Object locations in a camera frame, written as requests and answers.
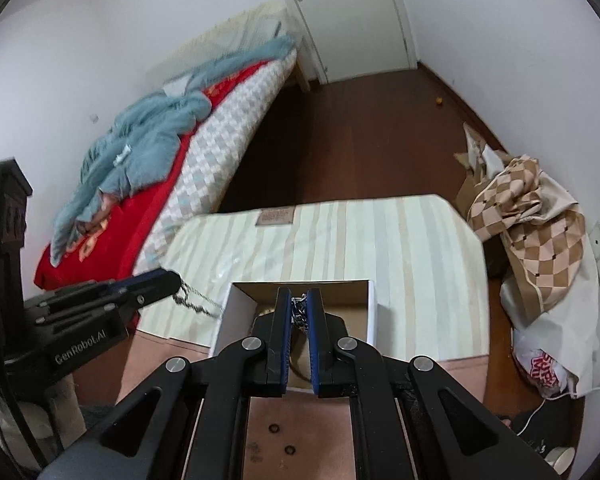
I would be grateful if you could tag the white plastic bag red print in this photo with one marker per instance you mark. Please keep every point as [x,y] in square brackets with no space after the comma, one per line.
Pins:
[541,370]

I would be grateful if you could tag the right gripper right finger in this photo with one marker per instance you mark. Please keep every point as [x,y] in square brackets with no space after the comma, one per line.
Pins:
[324,331]

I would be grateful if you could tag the white paper cup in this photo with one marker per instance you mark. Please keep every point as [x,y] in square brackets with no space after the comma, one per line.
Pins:
[561,458]

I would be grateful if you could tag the bed with red blanket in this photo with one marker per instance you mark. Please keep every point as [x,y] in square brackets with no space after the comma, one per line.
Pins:
[131,236]

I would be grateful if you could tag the white door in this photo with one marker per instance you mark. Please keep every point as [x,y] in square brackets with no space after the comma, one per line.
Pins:
[354,38]

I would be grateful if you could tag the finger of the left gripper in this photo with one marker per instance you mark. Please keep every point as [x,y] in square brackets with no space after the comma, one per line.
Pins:
[144,289]

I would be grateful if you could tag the dark wooden cabinet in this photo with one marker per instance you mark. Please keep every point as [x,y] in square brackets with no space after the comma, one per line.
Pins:
[14,193]

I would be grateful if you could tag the blue-grey quilt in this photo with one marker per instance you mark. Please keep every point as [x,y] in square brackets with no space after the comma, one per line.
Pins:
[139,148]

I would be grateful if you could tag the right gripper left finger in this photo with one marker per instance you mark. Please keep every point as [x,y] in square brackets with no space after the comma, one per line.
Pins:
[274,329]

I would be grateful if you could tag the striped pink table cloth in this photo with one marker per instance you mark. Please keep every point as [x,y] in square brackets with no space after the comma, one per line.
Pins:
[196,420]

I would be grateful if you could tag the checkered beige cloth pile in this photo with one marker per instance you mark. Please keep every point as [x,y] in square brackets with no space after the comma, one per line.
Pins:
[542,229]

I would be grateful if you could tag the white cardboard jewelry box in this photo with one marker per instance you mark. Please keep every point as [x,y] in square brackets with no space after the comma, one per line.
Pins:
[353,301]

